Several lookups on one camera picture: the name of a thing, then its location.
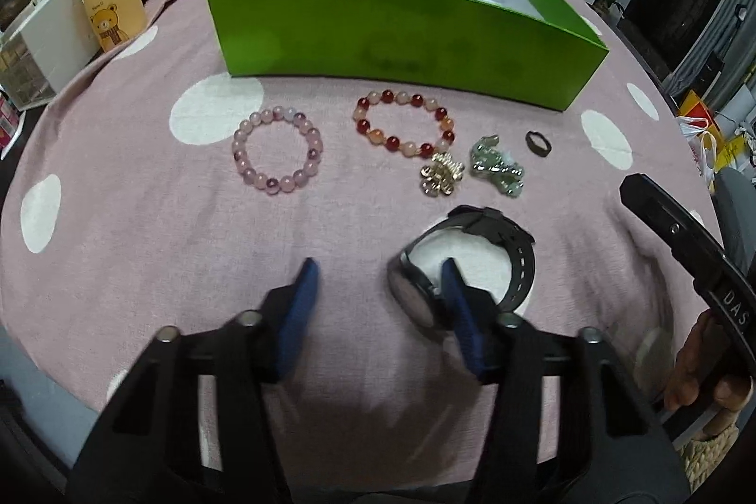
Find yellow paper bag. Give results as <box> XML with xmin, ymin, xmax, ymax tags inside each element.
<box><xmin>679</xmin><ymin>91</ymin><xmax>756</xmax><ymax>174</ymax></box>

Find dark ring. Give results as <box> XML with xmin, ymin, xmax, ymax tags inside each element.
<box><xmin>525</xmin><ymin>130</ymin><xmax>554</xmax><ymax>157</ymax></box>

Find grey chair back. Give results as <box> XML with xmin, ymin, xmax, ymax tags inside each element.
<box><xmin>714</xmin><ymin>167</ymin><xmax>756</xmax><ymax>269</ymax></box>

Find green cardboard box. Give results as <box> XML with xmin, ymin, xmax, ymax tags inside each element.
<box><xmin>206</xmin><ymin>0</ymin><xmax>610</xmax><ymax>113</ymax></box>

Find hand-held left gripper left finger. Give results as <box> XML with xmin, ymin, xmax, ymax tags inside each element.
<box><xmin>65</xmin><ymin>257</ymin><xmax>323</xmax><ymax>504</ymax></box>

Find white plastic storage box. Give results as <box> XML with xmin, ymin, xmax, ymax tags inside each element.
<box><xmin>0</xmin><ymin>0</ymin><xmax>102</xmax><ymax>111</ymax></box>

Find person's right forearm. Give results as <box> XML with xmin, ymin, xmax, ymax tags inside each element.
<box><xmin>673</xmin><ymin>421</ymin><xmax>746</xmax><ymax>477</ymax></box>

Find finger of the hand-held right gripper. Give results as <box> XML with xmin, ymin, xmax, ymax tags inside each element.
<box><xmin>619</xmin><ymin>174</ymin><xmax>725</xmax><ymax>286</ymax></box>

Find red and orange bead bracelet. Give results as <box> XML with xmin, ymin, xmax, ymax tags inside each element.
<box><xmin>352</xmin><ymin>89</ymin><xmax>457</xmax><ymax>160</ymax></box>

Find black wristwatch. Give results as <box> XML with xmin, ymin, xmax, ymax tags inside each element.
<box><xmin>387</xmin><ymin>205</ymin><xmax>537</xmax><ymax>331</ymax></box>

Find green jade pendant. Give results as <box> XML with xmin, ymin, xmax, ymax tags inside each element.
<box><xmin>469</xmin><ymin>134</ymin><xmax>526</xmax><ymax>198</ymax></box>

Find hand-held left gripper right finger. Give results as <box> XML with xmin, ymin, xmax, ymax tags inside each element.
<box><xmin>440</xmin><ymin>257</ymin><xmax>692</xmax><ymax>504</ymax></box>

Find white plastic shopping bag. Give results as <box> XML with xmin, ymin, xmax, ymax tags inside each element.
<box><xmin>676</xmin><ymin>114</ymin><xmax>718</xmax><ymax>185</ymax></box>

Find gold brooch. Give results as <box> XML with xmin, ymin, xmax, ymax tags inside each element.
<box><xmin>419</xmin><ymin>153</ymin><xmax>462</xmax><ymax>198</ymax></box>

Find pale pink bead bracelet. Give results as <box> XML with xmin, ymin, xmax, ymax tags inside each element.
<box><xmin>232</xmin><ymin>106</ymin><xmax>325</xmax><ymax>196</ymax></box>

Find striped curtain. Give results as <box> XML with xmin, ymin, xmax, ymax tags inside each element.
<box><xmin>666</xmin><ymin>0</ymin><xmax>756</xmax><ymax>99</ymax></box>

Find person's right hand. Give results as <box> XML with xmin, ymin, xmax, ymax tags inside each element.
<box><xmin>664</xmin><ymin>308</ymin><xmax>756</xmax><ymax>440</ymax></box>

